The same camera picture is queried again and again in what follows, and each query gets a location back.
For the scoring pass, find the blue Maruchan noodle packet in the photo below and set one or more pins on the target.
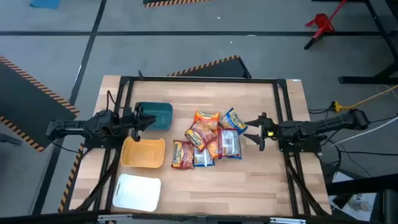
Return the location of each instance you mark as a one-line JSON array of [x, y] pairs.
[[202, 158], [234, 119]]

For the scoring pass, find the white plastic bin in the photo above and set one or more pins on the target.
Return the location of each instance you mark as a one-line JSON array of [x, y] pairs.
[[136, 193]]

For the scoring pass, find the black aluminium table frame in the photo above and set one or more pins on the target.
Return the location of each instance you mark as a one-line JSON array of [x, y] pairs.
[[202, 79]]

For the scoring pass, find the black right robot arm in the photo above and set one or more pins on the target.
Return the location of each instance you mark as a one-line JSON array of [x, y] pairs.
[[326, 124]]

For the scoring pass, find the blue floor mat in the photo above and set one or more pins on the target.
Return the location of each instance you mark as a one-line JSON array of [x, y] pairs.
[[45, 3]]

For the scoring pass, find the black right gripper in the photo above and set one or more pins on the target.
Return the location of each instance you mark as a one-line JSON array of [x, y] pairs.
[[269, 130]]

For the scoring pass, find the black equipment stand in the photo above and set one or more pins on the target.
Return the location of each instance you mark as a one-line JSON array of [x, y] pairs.
[[388, 205]]

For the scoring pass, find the hazard tape strip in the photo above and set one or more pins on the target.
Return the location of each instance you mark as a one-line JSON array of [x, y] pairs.
[[70, 183]]

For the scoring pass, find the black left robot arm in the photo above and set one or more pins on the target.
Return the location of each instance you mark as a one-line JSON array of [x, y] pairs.
[[77, 127]]

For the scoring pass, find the large hazard-striped black mat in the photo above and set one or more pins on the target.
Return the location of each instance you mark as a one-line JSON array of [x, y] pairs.
[[25, 105]]

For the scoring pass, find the dark desk foot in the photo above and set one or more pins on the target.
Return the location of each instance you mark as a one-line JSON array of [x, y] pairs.
[[9, 139]]

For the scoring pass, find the black desk frame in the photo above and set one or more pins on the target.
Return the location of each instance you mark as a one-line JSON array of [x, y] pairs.
[[367, 80]]

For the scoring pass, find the red Maruchan noodle packet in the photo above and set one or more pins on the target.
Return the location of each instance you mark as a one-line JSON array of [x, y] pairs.
[[229, 143], [183, 155], [200, 134]]

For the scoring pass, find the white paper sheet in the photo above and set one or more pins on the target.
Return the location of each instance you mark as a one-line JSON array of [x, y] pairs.
[[360, 214]]

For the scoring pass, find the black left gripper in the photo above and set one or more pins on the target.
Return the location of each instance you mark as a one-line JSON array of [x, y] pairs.
[[136, 123]]

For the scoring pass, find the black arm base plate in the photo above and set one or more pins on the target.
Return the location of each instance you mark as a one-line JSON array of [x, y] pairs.
[[298, 148], [99, 144]]

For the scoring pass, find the black rail with silver brackets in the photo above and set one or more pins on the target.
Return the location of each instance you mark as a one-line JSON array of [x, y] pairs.
[[199, 219]]

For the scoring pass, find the teal plastic bin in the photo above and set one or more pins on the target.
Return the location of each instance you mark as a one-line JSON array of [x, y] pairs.
[[163, 116]]

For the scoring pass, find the yellow plastic bin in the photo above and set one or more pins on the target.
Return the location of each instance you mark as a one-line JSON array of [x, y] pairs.
[[143, 154]]

